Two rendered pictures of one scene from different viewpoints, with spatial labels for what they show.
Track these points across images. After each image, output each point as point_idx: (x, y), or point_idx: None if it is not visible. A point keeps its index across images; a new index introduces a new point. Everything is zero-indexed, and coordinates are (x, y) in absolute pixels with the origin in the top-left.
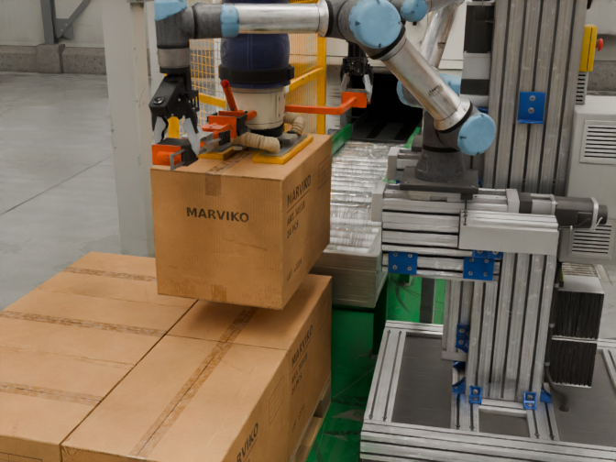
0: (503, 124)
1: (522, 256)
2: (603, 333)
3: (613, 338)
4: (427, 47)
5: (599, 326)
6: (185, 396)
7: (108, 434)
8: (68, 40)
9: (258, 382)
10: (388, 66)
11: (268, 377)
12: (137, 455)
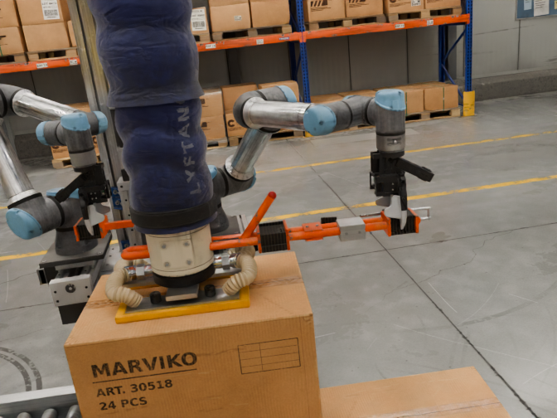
0: None
1: None
2: (15, 386)
3: (26, 380)
4: (22, 173)
5: (2, 388)
6: (414, 413)
7: None
8: None
9: (365, 386)
10: (269, 136)
11: (354, 385)
12: (498, 402)
